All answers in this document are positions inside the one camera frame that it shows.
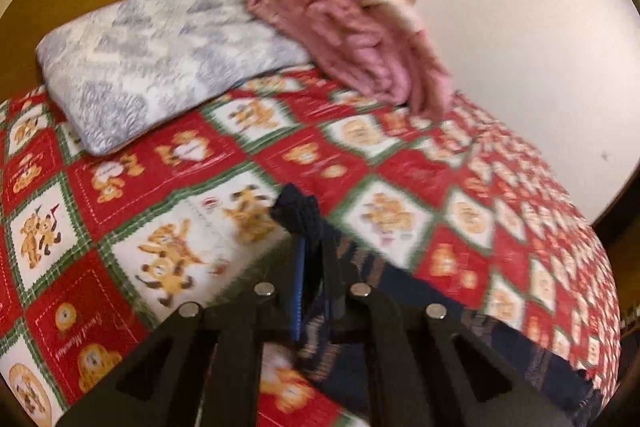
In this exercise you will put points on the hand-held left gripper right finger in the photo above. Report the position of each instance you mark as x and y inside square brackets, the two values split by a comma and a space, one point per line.
[330, 302]

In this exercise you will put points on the grey white patterned pillow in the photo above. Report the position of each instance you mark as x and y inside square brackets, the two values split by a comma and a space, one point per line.
[150, 57]

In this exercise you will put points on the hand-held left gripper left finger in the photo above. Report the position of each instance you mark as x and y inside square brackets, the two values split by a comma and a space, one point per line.
[299, 292]

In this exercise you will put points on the navy blue knit garment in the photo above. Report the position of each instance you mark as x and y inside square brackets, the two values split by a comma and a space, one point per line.
[500, 357]

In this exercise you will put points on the red bear printed bedspread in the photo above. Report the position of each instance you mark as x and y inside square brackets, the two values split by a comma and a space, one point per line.
[150, 167]

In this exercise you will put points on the pink folded blanket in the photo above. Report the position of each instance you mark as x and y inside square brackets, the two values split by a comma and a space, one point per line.
[345, 32]

